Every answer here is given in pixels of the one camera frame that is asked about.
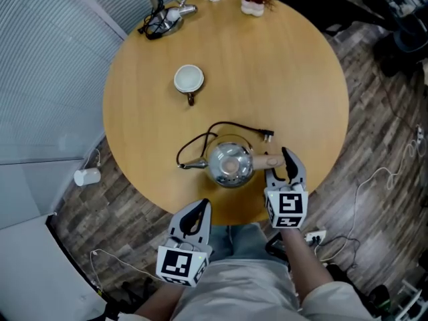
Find person's right forearm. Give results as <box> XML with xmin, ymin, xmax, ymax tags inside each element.
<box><xmin>278</xmin><ymin>227</ymin><xmax>336</xmax><ymax>310</ymax></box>

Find black power cord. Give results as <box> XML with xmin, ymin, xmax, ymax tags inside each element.
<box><xmin>176</xmin><ymin>121</ymin><xmax>276</xmax><ymax>167</ymax></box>

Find black lamp cable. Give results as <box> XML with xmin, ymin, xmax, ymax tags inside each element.
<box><xmin>137</xmin><ymin>0</ymin><xmax>168</xmax><ymax>41</ymax></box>

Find person's left forearm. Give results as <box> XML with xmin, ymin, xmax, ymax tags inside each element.
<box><xmin>132</xmin><ymin>281</ymin><xmax>190</xmax><ymax>321</ymax></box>

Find thin white cable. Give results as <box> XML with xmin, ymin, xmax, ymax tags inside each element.
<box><xmin>89</xmin><ymin>248</ymin><xmax>158</xmax><ymax>292</ymax></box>

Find black office chair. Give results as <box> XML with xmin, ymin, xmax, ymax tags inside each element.
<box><xmin>276</xmin><ymin>0</ymin><xmax>387</xmax><ymax>38</ymax></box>

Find short white device cable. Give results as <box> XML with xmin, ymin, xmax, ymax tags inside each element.
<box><xmin>82</xmin><ymin>148</ymin><xmax>103</xmax><ymax>171</ymax></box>

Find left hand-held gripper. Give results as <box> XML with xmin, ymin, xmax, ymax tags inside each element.
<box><xmin>156</xmin><ymin>198</ymin><xmax>214</xmax><ymax>288</ymax></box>

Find black floor cable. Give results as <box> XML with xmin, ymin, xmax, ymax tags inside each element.
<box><xmin>316</xmin><ymin>235</ymin><xmax>362</xmax><ymax>271</ymax></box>

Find silver desk lamp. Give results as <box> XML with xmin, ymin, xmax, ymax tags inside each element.
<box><xmin>140</xmin><ymin>0</ymin><xmax>199</xmax><ymax>37</ymax></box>

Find steel kettle with wooden handle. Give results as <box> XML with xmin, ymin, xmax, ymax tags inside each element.
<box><xmin>177</xmin><ymin>141</ymin><xmax>286</xmax><ymax>189</ymax></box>

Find white cup brown handle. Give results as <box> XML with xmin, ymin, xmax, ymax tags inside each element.
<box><xmin>173</xmin><ymin>64</ymin><xmax>205</xmax><ymax>107</ymax></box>

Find white cylindrical device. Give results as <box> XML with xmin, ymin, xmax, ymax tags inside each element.
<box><xmin>73</xmin><ymin>167</ymin><xmax>102</xmax><ymax>188</ymax></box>

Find person's light jeans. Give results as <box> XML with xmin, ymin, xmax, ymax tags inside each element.
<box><xmin>207</xmin><ymin>223</ymin><xmax>290</xmax><ymax>268</ymax></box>

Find person's beige shirt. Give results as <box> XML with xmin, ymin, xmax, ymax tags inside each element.
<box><xmin>132</xmin><ymin>257</ymin><xmax>377</xmax><ymax>321</ymax></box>

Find long white floor cable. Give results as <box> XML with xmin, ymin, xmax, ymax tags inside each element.
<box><xmin>314</xmin><ymin>135</ymin><xmax>424</xmax><ymax>262</ymax></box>

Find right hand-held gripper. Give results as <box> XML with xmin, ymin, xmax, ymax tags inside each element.
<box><xmin>265</xmin><ymin>146</ymin><xmax>310</xmax><ymax>230</ymax></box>

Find black round-seat chair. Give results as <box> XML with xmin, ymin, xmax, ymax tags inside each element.
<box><xmin>372</xmin><ymin>10</ymin><xmax>428</xmax><ymax>78</ymax></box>

